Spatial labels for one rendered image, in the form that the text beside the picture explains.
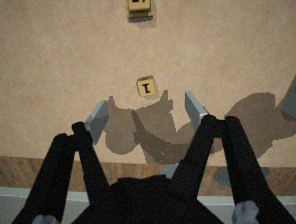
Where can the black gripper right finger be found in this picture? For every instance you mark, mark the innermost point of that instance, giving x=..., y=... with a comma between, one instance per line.
x=254, y=202

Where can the tan cube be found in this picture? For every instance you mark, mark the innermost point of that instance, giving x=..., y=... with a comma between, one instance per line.
x=146, y=86
x=139, y=6

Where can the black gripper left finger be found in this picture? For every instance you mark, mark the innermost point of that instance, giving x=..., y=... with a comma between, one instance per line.
x=46, y=201

